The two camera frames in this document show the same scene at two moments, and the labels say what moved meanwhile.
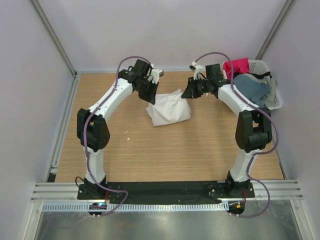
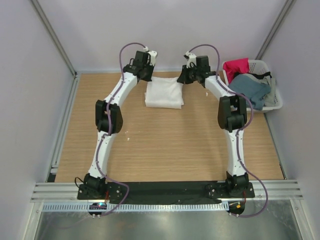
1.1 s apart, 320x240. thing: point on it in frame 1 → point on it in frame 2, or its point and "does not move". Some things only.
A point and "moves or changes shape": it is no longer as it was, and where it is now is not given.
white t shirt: (169, 108) moves or changes shape
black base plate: (168, 192) does not move
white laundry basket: (258, 66) does not move
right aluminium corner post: (287, 6) does not move
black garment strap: (263, 75) does not move
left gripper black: (150, 89) → (146, 75)
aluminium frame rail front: (272, 190) does not move
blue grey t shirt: (254, 90) does not move
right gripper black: (193, 87) → (184, 77)
